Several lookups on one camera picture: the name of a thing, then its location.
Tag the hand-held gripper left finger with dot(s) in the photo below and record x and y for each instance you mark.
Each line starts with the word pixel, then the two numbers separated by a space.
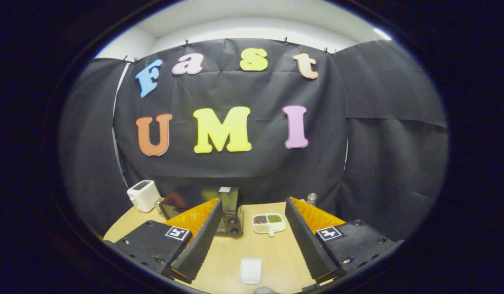
pixel 203 241

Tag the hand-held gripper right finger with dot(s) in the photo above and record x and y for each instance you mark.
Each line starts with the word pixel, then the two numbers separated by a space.
pixel 307 241

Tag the black toaster oven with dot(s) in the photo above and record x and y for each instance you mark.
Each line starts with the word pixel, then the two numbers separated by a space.
pixel 229 200

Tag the white bread toaster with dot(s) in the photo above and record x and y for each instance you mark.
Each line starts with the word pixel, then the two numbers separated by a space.
pixel 143 197

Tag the clear glass bottle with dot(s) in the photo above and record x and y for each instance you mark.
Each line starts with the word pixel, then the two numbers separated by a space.
pixel 311 200

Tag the white divided dish with grains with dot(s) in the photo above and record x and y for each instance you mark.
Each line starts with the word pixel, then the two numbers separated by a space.
pixel 269 222

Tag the white rectangular tray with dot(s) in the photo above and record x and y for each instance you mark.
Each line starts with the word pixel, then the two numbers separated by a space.
pixel 250 270

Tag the small ceiling light panel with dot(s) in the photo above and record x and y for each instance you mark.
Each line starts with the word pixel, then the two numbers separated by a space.
pixel 382 34

